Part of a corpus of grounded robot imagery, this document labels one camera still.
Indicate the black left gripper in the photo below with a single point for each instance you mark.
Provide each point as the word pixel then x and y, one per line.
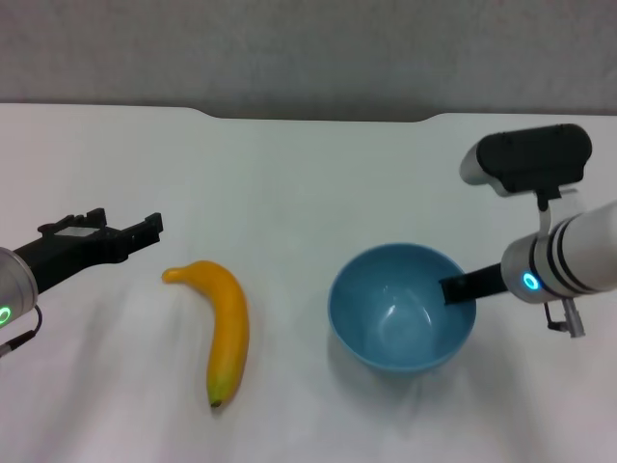
pixel 72 255

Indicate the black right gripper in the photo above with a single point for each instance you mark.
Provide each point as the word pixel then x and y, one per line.
pixel 489 282

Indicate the blue plastic bowl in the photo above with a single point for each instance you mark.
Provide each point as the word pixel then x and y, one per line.
pixel 385 337

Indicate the yellow banana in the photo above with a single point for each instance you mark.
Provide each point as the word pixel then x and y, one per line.
pixel 231 313

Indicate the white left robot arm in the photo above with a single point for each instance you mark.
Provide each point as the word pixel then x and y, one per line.
pixel 14 289

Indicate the black bracket with white plate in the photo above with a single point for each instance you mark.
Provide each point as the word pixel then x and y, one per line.
pixel 72 226

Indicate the black and white wrist camera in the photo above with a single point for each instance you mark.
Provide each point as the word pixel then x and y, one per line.
pixel 530 154

